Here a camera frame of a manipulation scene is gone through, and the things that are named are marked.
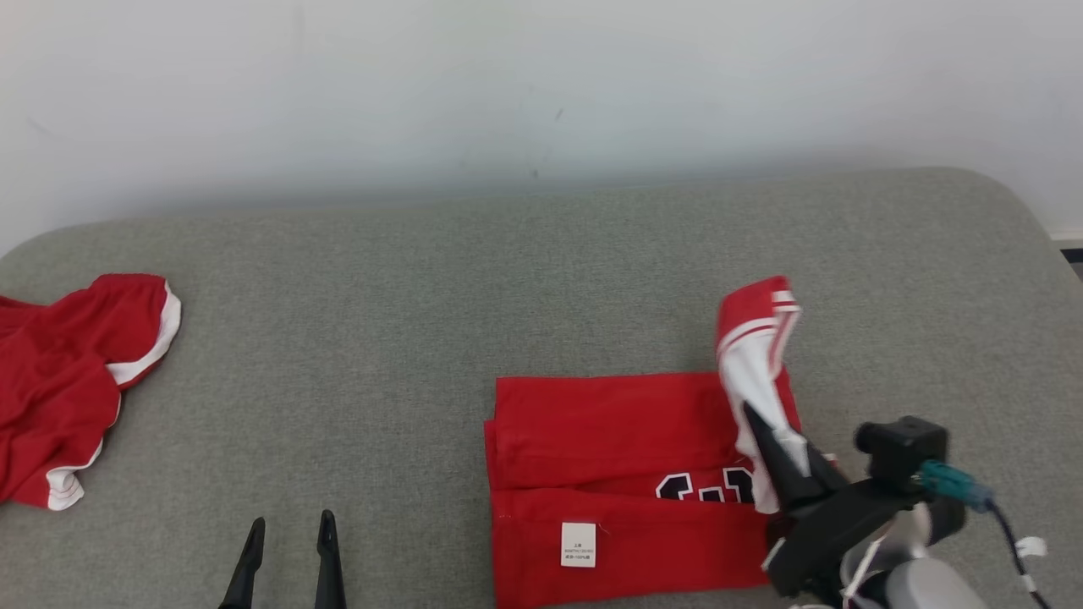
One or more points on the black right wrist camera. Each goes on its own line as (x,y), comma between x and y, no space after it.
(901,448)

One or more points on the red basketball jersey white sleeves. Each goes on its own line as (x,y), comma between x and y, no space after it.
(609,431)

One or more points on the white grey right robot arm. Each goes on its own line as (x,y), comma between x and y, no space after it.
(926,588)

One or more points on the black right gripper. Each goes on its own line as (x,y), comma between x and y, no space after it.
(829,533)

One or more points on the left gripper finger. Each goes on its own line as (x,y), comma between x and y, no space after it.
(329,567)
(245,575)

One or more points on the red shorts white trim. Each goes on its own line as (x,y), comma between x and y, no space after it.
(51,381)

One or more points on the white wall baseboard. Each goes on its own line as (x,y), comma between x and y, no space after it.
(1068,239)

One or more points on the grey fabric sofa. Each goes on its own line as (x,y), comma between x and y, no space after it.
(423,338)

